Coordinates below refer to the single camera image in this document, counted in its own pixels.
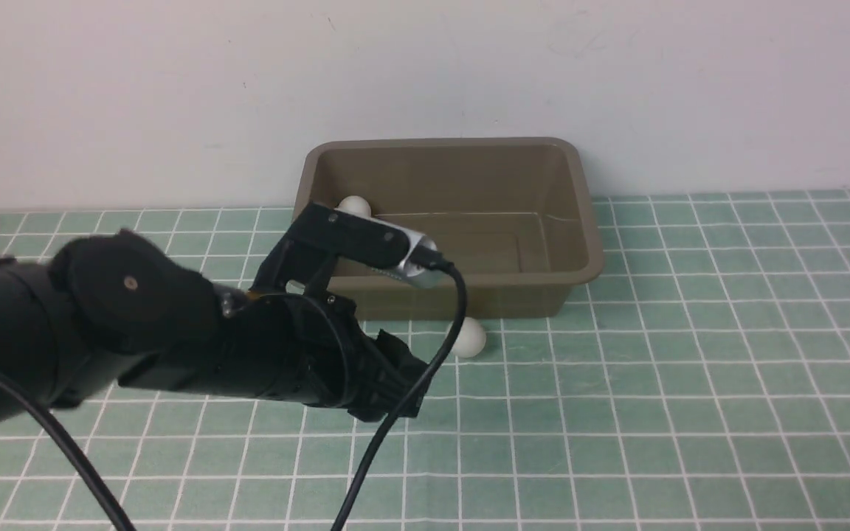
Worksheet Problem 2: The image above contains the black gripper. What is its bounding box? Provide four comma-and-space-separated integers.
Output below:
215, 293, 431, 419

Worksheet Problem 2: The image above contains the white ping-pong ball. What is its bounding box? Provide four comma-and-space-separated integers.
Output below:
336, 195, 372, 218
451, 317, 487, 358

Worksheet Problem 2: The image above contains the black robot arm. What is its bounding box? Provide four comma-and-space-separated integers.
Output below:
0, 231, 429, 421

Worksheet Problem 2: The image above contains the brown plastic bin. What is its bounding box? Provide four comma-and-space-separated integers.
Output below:
294, 137, 605, 319

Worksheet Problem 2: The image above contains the green checkered tablecloth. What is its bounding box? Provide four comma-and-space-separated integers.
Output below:
0, 190, 850, 530

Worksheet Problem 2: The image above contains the black camera cable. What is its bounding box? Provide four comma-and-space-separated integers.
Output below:
0, 173, 469, 531

